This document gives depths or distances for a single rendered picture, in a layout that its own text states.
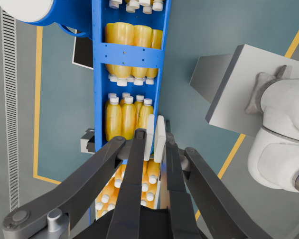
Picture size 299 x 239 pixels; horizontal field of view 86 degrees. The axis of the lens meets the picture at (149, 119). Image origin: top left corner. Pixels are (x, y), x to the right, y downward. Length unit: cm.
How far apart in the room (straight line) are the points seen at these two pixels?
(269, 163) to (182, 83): 131
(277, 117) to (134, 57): 53
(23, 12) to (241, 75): 97
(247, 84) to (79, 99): 175
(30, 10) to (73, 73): 117
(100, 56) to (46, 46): 160
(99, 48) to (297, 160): 72
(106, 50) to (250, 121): 69
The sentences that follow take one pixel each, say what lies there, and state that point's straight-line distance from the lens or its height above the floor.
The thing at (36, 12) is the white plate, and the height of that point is 104.
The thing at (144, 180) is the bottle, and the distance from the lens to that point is 96.
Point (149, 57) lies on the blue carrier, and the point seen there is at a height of 120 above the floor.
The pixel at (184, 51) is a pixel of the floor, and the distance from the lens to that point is 181.
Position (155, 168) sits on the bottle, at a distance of 94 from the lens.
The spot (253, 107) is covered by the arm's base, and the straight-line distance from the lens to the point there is 83.
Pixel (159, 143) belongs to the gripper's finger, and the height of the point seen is 165.
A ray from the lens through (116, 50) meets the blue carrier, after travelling 58.
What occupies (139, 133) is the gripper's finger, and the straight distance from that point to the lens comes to 15.
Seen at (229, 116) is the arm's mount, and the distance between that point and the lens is 82.
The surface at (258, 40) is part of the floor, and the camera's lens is 202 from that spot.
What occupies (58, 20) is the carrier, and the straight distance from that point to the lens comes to 100.
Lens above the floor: 179
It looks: 69 degrees down
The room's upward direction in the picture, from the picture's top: 167 degrees counter-clockwise
